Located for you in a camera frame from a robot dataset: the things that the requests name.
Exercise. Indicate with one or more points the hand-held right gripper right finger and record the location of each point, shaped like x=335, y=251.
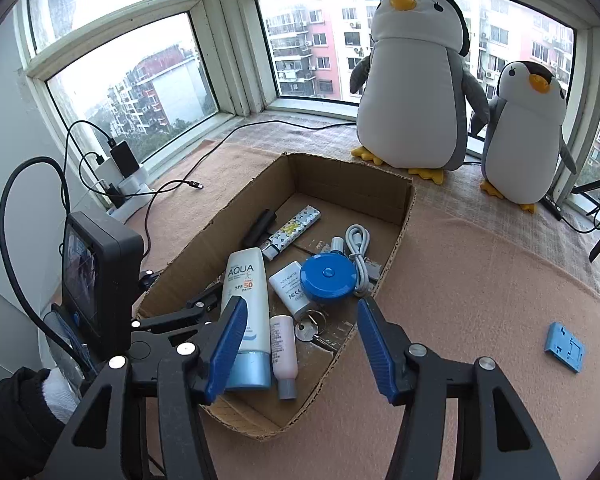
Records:
x=380, y=355

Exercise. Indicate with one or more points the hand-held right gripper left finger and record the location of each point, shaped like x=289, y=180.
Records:
x=225, y=350

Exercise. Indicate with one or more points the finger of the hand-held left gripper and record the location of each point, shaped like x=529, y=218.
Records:
x=175, y=317
x=204, y=299

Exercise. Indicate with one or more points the white sunscreen tube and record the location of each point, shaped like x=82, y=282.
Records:
x=247, y=280

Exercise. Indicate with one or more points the pink bottle with grey cap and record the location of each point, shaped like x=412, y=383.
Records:
x=282, y=345

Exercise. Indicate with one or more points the white charger adapter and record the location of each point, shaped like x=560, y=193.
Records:
x=287, y=287

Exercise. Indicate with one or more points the small black device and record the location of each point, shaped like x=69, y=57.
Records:
x=260, y=227

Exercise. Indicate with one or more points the blue round tape measure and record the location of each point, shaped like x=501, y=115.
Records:
x=327, y=280

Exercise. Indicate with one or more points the patterned lighter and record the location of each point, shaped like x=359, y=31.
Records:
x=292, y=230

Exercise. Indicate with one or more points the cardboard box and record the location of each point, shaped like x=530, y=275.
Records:
x=340, y=185

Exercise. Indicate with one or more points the blue folding phone stand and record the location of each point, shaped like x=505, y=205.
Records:
x=562, y=347

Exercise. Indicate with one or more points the person's left forearm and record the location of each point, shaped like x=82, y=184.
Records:
x=15, y=420

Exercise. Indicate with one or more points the person's left hand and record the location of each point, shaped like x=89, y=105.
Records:
x=60, y=395

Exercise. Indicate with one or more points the white power strip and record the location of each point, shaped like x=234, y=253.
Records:
x=135, y=180

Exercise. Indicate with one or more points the beige checked mat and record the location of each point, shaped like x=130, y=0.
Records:
x=480, y=220

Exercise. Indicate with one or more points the black inline light controller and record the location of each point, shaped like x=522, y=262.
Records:
x=551, y=206

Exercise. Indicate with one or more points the small penguin plush toy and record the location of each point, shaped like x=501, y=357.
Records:
x=525, y=150

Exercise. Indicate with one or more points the large penguin plush toy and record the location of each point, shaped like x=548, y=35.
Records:
x=410, y=100

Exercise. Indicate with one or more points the white window frame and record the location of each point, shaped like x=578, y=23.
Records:
x=230, y=60

